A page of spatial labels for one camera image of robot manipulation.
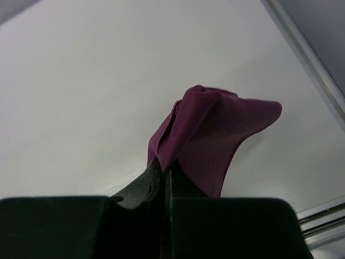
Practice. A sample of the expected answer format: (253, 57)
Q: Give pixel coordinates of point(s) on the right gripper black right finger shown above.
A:
(178, 185)

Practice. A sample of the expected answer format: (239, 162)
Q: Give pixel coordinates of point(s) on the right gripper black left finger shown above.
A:
(144, 193)

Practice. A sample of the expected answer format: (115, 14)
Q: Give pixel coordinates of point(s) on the purple cloth napkin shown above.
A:
(204, 130)

